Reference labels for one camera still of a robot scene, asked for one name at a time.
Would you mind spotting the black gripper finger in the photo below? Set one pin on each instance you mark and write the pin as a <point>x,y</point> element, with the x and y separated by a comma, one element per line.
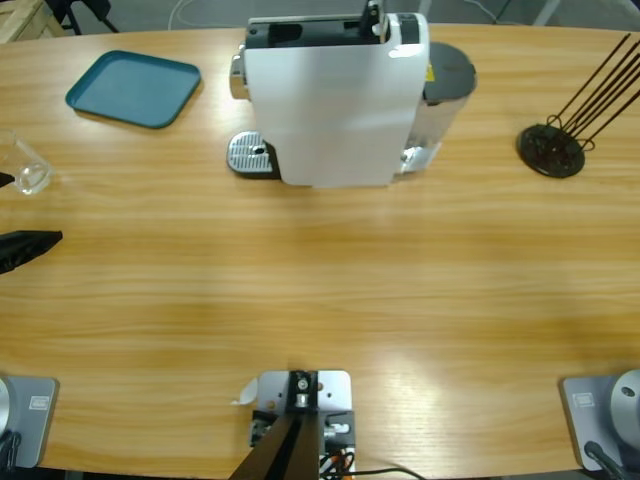
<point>5,180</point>
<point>27,247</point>

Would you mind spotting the clear glass cup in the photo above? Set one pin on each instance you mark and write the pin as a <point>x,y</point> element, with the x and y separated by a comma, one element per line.
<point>30,175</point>

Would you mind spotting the white capsule coffee machine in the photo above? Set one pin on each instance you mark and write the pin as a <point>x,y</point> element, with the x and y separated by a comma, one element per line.
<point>330,110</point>

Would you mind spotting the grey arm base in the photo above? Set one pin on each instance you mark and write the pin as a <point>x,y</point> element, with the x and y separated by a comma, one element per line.
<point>30,420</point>
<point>600,415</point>

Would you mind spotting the teal plastic tray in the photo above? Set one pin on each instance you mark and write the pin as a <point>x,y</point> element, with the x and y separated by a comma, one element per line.
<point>135,90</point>

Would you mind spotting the wooden crate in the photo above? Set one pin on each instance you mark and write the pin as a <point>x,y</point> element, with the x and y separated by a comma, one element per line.
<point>30,20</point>

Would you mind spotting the white paper tab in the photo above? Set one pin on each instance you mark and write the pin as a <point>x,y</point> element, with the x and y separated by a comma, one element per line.
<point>245,392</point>

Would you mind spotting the black capsule holder with rods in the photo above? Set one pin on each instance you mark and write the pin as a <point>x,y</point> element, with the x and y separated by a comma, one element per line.
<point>550,155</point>

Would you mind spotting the grey metal pole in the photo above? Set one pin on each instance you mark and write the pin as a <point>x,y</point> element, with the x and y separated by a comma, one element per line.
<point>546,11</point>

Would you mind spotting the black chair frame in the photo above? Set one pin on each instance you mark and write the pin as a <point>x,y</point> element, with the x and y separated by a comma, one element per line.
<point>90,15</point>

